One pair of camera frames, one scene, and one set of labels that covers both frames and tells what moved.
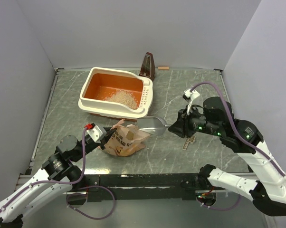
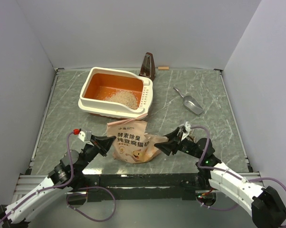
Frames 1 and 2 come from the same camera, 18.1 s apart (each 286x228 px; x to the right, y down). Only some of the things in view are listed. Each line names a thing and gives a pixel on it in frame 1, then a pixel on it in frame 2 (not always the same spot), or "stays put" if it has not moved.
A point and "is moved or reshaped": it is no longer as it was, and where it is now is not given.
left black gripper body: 103,141 -> 88,153
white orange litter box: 116,93 stays put
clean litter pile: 124,97 stays put
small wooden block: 163,68 stays put
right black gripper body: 190,128 -> 186,146
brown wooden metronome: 147,68 stays put
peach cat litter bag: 123,140 is moved or reshaped
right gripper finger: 178,127 -> 166,147
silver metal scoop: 154,125 -> 190,103
